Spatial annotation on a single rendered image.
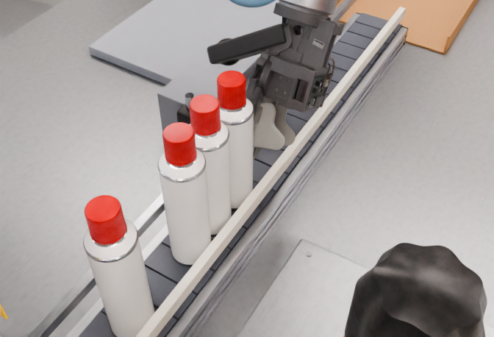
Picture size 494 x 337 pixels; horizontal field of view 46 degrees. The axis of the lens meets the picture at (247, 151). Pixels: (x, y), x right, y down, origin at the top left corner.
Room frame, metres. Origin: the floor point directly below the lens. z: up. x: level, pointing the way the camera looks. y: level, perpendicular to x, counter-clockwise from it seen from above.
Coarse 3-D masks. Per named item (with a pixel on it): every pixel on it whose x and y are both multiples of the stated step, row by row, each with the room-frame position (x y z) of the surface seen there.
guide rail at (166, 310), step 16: (400, 16) 0.94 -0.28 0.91; (384, 32) 0.88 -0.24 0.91; (368, 48) 0.83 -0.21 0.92; (352, 80) 0.75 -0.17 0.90; (336, 96) 0.70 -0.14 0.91; (320, 112) 0.66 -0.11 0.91; (304, 128) 0.62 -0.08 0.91; (304, 144) 0.61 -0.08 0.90; (288, 160) 0.57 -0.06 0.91; (272, 176) 0.53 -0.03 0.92; (256, 192) 0.50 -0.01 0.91; (240, 208) 0.47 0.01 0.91; (240, 224) 0.46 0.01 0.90; (224, 240) 0.42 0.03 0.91; (208, 256) 0.40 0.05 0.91; (192, 272) 0.38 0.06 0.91; (176, 288) 0.36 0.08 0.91; (192, 288) 0.36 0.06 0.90; (176, 304) 0.34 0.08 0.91; (160, 320) 0.32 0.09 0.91; (144, 336) 0.30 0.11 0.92
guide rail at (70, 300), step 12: (348, 0) 0.91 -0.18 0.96; (336, 12) 0.87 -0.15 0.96; (156, 204) 0.44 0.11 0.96; (144, 216) 0.42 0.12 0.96; (156, 216) 0.43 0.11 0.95; (144, 228) 0.41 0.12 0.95; (84, 276) 0.34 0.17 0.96; (72, 288) 0.33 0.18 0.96; (84, 288) 0.33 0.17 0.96; (60, 300) 0.31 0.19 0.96; (72, 300) 0.31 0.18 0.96; (60, 312) 0.30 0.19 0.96; (48, 324) 0.29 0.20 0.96; (36, 336) 0.27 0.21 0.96; (48, 336) 0.28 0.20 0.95
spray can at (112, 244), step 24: (96, 216) 0.32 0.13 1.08; (120, 216) 0.33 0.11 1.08; (96, 240) 0.32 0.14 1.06; (120, 240) 0.32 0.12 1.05; (96, 264) 0.31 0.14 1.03; (120, 264) 0.31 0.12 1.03; (120, 288) 0.31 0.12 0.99; (144, 288) 0.32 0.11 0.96; (120, 312) 0.31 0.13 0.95; (144, 312) 0.32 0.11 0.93; (120, 336) 0.31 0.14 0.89
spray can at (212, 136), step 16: (208, 96) 0.49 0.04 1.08; (192, 112) 0.47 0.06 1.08; (208, 112) 0.46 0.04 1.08; (208, 128) 0.46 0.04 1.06; (224, 128) 0.48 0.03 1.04; (208, 144) 0.46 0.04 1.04; (224, 144) 0.46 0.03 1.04; (208, 160) 0.45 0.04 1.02; (224, 160) 0.46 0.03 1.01; (208, 176) 0.45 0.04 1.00; (224, 176) 0.46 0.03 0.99; (208, 192) 0.45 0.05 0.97; (224, 192) 0.46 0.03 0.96; (224, 208) 0.46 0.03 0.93; (224, 224) 0.46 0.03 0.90
